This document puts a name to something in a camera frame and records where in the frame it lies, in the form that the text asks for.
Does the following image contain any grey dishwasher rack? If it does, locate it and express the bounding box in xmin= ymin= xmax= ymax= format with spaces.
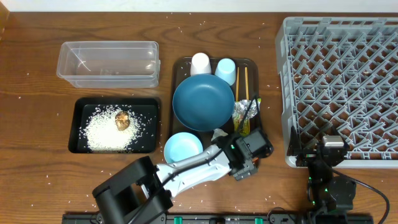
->
xmin=275 ymin=17 xmax=397 ymax=169

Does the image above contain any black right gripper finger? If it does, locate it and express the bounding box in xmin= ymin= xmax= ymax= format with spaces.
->
xmin=287 ymin=126 xmax=302 ymax=156
xmin=331 ymin=126 xmax=349 ymax=148

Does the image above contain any pink plastic cup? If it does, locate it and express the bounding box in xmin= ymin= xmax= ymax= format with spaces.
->
xmin=190 ymin=52 xmax=211 ymax=76

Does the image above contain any pile of white rice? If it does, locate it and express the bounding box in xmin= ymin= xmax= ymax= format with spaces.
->
xmin=80 ymin=105 xmax=146 ymax=152

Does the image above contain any light blue bowl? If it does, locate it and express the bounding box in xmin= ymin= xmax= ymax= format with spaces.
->
xmin=164 ymin=132 xmax=203 ymax=163

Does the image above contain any clear plastic bin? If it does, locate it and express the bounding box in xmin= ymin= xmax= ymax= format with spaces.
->
xmin=57 ymin=41 xmax=160 ymax=88

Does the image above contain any dark brown serving tray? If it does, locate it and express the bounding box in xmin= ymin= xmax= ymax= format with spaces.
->
xmin=169 ymin=57 xmax=259 ymax=150

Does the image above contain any yellow green snack packet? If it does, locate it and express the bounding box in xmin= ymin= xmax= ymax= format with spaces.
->
xmin=233 ymin=116 xmax=251 ymax=136

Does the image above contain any wooden chopstick left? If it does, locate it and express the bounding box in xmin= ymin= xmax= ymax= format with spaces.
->
xmin=235 ymin=67 xmax=239 ymax=101

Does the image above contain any wooden chopstick right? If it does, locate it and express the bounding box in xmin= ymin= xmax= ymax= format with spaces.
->
xmin=243 ymin=67 xmax=250 ymax=134

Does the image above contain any crumpled foil wrapper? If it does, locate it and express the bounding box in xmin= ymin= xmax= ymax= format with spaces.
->
xmin=232 ymin=98 xmax=261 ymax=119

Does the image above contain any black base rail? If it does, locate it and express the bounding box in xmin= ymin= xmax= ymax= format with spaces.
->
xmin=61 ymin=212 xmax=374 ymax=224

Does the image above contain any light blue plastic cup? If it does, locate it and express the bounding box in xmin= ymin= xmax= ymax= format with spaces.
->
xmin=215 ymin=58 xmax=236 ymax=86

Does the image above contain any black plastic tray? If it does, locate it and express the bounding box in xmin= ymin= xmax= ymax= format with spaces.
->
xmin=68 ymin=97 xmax=159 ymax=153

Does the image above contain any white crumpled napkin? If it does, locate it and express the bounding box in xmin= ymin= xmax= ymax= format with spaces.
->
xmin=211 ymin=128 xmax=228 ymax=141

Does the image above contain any wooden chopstick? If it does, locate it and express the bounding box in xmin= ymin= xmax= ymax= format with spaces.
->
xmin=243 ymin=67 xmax=250 ymax=134
xmin=235 ymin=67 xmax=239 ymax=101

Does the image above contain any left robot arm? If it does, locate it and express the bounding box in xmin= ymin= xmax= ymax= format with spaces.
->
xmin=93 ymin=128 xmax=274 ymax=223

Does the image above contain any dark blue plate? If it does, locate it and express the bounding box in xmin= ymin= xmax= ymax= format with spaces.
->
xmin=172 ymin=74 xmax=234 ymax=132

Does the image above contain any brown food lump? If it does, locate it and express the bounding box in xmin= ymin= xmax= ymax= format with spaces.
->
xmin=115 ymin=111 xmax=130 ymax=131

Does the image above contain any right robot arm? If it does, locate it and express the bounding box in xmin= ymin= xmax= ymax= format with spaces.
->
xmin=287 ymin=127 xmax=356 ymax=223

